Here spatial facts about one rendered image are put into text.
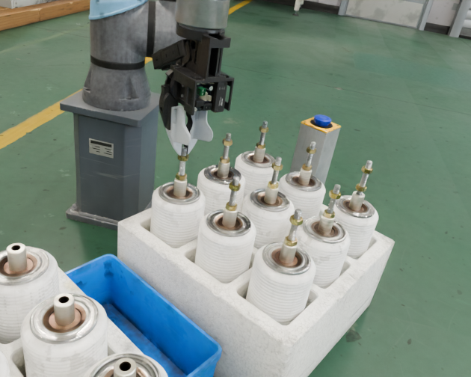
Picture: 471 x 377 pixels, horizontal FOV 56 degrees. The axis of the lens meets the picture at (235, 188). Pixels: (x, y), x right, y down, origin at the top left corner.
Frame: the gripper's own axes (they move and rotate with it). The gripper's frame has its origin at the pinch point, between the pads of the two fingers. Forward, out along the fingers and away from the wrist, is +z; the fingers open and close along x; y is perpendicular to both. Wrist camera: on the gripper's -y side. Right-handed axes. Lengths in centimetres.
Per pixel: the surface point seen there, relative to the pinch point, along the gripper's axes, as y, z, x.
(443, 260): 25, 34, 70
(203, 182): -1.6, 9.8, 6.9
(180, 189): 1.8, 7.8, -0.6
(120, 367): 30.5, 6.7, -25.4
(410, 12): -244, 19, 461
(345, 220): 20.5, 9.9, 23.7
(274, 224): 14.1, 11.3, 11.9
